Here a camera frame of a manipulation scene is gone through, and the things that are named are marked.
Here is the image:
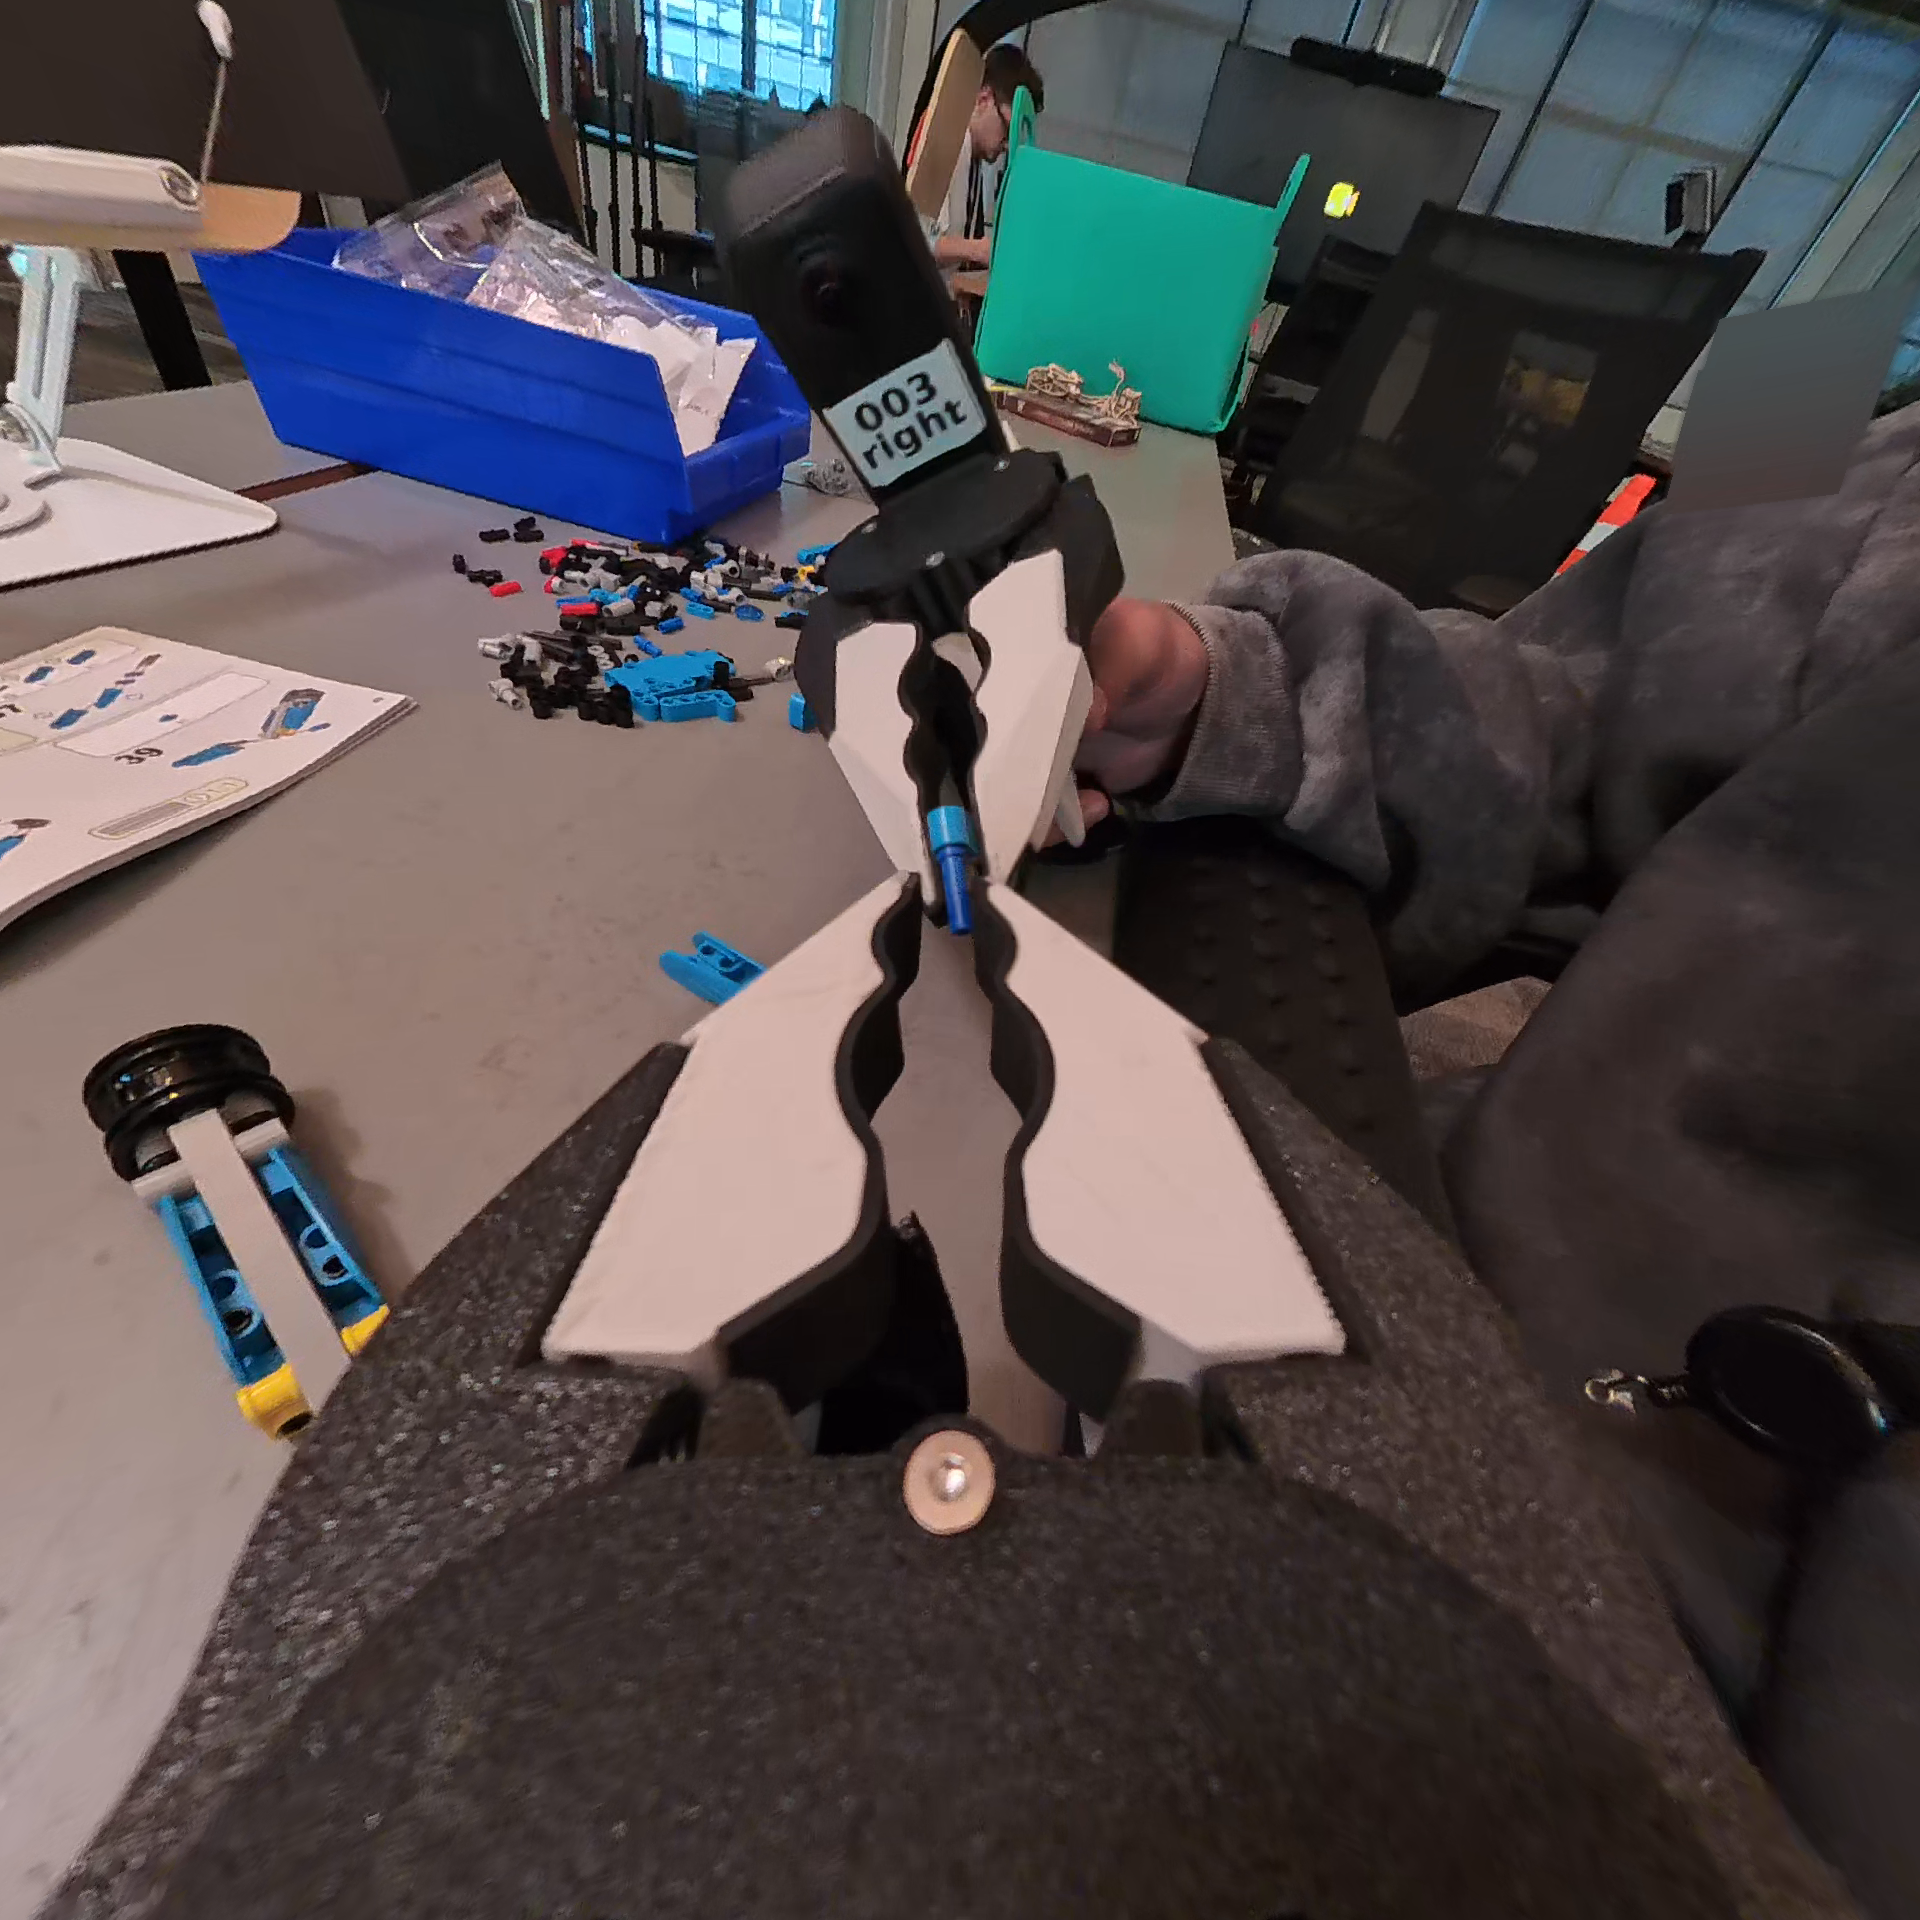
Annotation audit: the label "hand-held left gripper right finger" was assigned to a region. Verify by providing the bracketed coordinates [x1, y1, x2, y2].
[970, 885, 1345, 1423]

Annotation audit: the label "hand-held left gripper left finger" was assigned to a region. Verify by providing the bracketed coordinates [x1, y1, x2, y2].
[541, 875, 921, 1366]

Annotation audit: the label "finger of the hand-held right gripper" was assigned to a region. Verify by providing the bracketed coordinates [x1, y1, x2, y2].
[828, 625, 943, 878]
[960, 552, 1096, 892]

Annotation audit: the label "pile of toy bricks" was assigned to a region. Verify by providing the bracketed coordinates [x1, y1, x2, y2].
[450, 514, 843, 735]

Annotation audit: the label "blue panel brick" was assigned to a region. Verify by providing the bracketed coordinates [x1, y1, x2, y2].
[657, 932, 768, 1007]

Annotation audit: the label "wheel and beam assembly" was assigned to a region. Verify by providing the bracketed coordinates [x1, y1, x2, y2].
[81, 1021, 394, 1444]

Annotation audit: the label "person's right forearm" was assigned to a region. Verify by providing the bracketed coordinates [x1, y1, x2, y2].
[1155, 548, 1920, 1023]

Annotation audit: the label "grey desk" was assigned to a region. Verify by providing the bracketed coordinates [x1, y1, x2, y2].
[0, 380, 1237, 1908]

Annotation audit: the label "person's right hand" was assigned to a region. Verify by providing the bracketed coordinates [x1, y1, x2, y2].
[1079, 595, 1213, 824]

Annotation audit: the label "black studded mat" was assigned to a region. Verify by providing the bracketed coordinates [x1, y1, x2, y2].
[1111, 838, 1449, 1218]

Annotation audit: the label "wooden puzzle model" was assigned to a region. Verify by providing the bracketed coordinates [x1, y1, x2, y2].
[989, 359, 1147, 449]

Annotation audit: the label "paned window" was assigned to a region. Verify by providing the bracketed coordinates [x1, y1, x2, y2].
[640, 0, 839, 109]

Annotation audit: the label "green storage crate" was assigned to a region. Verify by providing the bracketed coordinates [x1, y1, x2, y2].
[970, 86, 1316, 444]

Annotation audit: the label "clear plastic parts bags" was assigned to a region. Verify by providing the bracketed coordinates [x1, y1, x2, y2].
[329, 161, 763, 451]

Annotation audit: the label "blue bin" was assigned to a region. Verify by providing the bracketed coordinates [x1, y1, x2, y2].
[191, 224, 813, 550]

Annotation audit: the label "black monitor screen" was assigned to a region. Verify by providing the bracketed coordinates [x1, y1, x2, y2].
[1184, 41, 1503, 257]

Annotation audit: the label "black mesh chair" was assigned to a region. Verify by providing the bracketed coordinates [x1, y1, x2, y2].
[1246, 201, 1771, 610]

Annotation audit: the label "person's dark clothing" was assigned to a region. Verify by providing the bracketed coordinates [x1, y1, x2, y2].
[1401, 437, 1920, 1920]

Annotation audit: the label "black round knob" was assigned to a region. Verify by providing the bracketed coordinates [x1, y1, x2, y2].
[1581, 1303, 1902, 1480]

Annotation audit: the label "instruction manual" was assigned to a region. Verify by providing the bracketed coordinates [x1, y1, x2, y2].
[0, 625, 419, 938]

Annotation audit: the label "dark partition panel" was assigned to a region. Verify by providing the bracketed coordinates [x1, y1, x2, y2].
[0, 0, 416, 207]

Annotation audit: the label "white stand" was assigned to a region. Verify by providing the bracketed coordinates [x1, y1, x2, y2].
[0, 224, 284, 591]

